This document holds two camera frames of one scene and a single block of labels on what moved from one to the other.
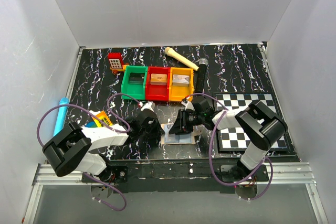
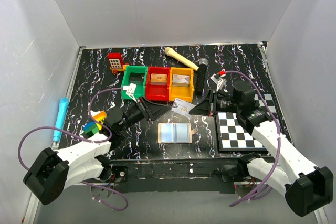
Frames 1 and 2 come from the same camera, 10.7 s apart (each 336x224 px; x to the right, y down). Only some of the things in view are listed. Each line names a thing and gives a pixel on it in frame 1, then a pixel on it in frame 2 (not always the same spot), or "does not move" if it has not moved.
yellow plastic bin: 181,84 does not move
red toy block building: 115,62 does not move
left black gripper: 155,126 to 146,108
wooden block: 158,79 does not move
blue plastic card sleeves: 168,138 does not move
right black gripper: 182,122 to 212,104
